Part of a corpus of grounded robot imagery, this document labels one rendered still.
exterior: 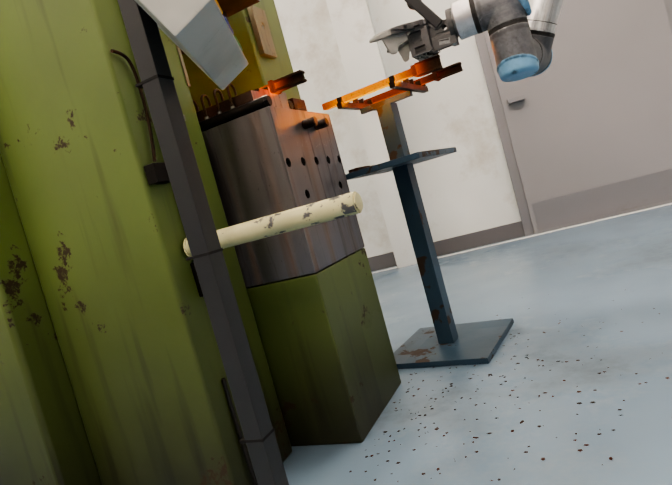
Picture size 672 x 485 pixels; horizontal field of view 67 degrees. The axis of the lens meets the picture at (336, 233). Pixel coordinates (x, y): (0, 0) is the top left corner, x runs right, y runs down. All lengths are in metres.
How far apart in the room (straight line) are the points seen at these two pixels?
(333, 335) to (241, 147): 0.55
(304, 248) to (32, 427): 0.81
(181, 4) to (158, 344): 0.77
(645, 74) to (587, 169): 0.76
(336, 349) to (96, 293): 0.61
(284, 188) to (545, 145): 3.13
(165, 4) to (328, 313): 0.84
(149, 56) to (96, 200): 0.46
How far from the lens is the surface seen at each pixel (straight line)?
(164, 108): 0.96
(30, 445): 1.58
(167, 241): 1.21
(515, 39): 1.30
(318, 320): 1.36
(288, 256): 1.35
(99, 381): 1.47
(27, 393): 1.51
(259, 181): 1.36
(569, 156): 4.26
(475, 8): 1.33
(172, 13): 0.83
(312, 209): 1.04
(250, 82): 1.84
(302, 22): 4.61
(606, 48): 4.39
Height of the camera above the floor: 0.63
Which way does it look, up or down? 3 degrees down
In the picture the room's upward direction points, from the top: 15 degrees counter-clockwise
